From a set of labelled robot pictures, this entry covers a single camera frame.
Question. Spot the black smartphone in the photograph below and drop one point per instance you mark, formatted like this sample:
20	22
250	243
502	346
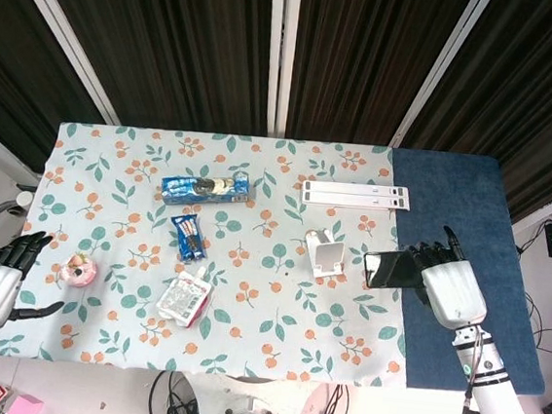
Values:
392	269

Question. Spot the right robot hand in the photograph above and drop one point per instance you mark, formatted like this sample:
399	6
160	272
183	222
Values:
451	287

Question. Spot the pink box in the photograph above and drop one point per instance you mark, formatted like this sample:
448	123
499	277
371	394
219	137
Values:
24	408

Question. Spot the blue table mat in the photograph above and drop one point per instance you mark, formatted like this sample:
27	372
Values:
471	206

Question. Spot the white phone stand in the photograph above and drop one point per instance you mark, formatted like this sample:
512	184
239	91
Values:
326	258

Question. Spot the blue cookie packet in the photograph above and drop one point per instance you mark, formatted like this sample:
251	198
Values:
189	238

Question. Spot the blue cookie box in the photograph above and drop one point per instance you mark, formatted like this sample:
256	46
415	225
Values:
206	189

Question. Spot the white metal rail bracket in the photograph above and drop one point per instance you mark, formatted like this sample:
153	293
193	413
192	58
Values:
355	195

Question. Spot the white snack pouch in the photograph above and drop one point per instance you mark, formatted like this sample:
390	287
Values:
184	301

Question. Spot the floral tablecloth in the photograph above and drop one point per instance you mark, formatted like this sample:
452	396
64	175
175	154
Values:
246	312

